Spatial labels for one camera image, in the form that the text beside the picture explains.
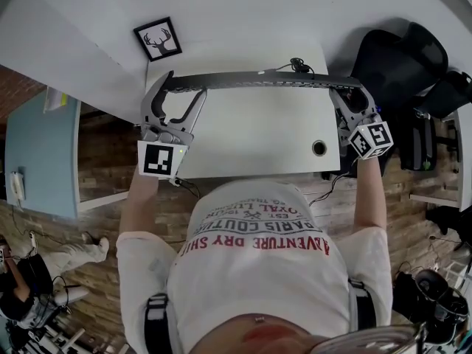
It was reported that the person's right forearm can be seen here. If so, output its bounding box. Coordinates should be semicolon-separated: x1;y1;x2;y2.
353;156;388;232

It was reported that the round desk cable grommet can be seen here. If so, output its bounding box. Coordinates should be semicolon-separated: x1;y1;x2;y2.
311;139;329;158

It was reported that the paper with yellow note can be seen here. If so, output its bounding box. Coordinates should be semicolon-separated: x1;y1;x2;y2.
43;86;69;114

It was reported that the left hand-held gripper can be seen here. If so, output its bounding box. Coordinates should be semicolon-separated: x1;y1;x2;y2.
137;69;208;180

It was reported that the person's left forearm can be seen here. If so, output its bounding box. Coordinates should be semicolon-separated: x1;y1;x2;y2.
119;175;164;235

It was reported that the black keyboard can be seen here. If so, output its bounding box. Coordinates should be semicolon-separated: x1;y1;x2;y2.
162;69;364;94

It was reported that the person's white printed shirt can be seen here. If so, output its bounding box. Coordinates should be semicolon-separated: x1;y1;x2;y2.
116;178;394;354

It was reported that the black shoulder strap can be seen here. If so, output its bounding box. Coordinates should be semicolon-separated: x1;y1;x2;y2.
347;277;378;331
144;293;170;332

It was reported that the black framed deer picture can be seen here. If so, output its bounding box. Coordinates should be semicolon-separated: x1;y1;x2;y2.
133;16;183;63

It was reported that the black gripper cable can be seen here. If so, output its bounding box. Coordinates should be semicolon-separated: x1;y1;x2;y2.
170;177;202;200
308;170;357;207

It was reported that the light blue side table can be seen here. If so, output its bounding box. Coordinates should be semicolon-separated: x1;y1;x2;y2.
4;90;83;220

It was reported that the black mesh office chair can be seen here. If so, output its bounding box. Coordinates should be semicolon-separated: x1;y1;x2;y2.
400;71;472;173
349;21;450;100

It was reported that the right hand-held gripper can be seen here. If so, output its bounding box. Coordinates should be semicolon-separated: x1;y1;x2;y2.
328;86;392;161

